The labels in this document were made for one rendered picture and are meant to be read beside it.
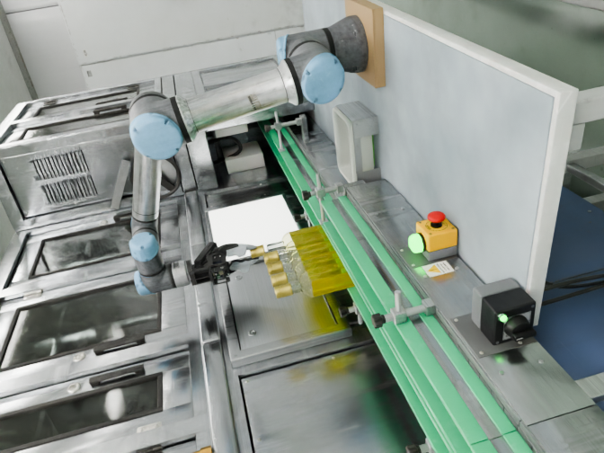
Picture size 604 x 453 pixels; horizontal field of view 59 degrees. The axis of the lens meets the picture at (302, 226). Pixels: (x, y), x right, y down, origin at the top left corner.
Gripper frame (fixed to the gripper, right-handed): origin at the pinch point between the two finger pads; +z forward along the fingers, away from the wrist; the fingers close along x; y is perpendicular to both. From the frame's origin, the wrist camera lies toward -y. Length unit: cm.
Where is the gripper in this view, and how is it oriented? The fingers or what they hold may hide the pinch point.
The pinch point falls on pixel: (253, 252)
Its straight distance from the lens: 163.4
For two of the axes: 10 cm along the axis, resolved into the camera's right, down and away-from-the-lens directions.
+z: 9.6, -2.3, 1.4
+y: 2.3, 4.7, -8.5
